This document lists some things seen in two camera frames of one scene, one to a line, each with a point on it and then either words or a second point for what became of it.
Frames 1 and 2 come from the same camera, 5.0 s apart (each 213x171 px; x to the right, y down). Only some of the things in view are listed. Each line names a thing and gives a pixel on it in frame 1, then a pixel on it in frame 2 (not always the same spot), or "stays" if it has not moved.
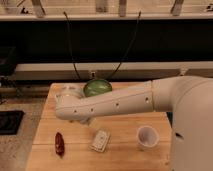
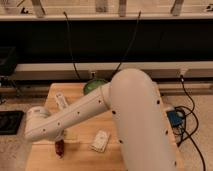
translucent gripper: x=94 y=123 → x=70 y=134
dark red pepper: x=59 y=144 stays
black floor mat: x=10 y=121 stays
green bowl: x=96 y=86 stays
